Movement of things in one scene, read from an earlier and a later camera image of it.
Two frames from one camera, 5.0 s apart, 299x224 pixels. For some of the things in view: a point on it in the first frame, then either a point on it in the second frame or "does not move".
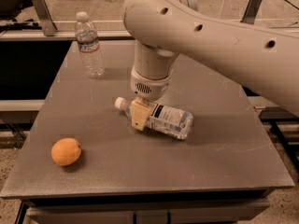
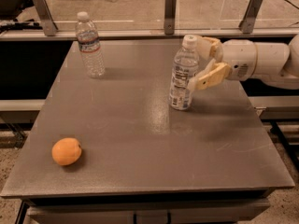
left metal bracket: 47,21 does not move
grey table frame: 198,207 does not move
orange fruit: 65,151 does not move
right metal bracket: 252,7 does not move
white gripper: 149,87 → 239,59
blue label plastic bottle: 170,121 → 184,70
